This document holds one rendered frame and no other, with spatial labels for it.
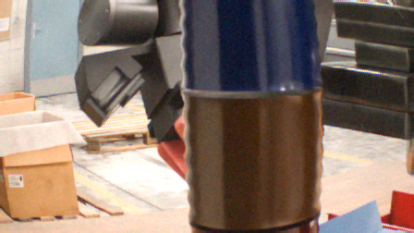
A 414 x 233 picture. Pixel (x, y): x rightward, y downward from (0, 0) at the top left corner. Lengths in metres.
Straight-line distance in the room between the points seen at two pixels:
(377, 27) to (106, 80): 0.32
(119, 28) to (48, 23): 10.86
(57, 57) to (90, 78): 10.93
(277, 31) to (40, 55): 11.36
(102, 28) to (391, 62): 0.34
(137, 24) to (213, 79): 0.53
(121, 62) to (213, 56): 0.53
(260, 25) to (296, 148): 0.03
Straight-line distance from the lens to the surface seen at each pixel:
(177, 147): 0.76
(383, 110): 0.43
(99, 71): 0.72
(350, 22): 0.50
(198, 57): 0.21
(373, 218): 0.63
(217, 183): 0.21
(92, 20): 0.74
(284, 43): 0.21
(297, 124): 0.21
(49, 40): 11.60
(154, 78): 0.75
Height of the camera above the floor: 1.18
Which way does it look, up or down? 8 degrees down
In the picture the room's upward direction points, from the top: 2 degrees counter-clockwise
